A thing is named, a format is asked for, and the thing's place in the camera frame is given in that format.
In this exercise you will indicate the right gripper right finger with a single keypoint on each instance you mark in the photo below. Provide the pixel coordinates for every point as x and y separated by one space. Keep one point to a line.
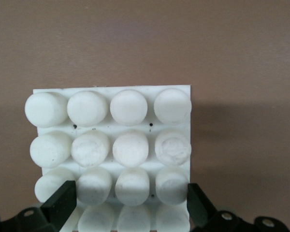
203 215

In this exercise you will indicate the white studded base plate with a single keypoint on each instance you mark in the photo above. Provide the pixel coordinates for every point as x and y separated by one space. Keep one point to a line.
130 108

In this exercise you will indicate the brown table cover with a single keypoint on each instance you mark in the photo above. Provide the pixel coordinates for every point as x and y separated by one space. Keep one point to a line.
135 36

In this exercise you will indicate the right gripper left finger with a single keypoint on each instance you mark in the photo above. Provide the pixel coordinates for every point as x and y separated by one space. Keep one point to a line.
60 205

